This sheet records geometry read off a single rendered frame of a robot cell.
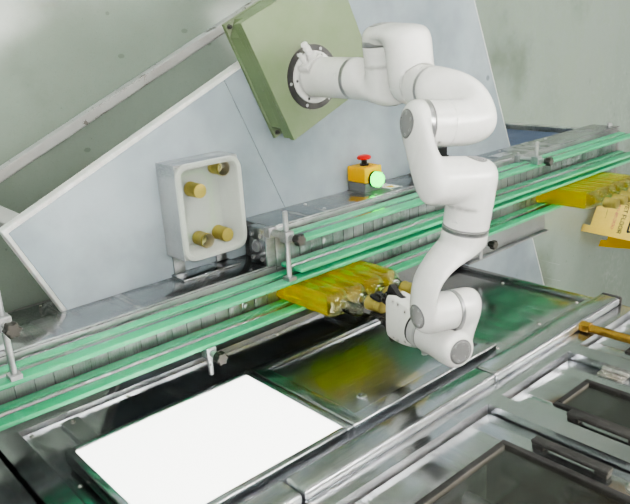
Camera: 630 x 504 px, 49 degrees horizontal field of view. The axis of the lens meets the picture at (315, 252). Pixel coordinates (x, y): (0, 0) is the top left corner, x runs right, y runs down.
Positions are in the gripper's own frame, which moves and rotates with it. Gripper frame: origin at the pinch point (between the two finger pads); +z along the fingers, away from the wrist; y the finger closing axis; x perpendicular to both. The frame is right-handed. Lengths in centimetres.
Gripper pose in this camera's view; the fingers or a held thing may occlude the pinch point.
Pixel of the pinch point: (380, 305)
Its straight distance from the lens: 157.3
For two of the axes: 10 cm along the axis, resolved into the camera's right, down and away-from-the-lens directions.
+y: -0.5, -9.5, -3.0
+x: -8.9, 1.8, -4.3
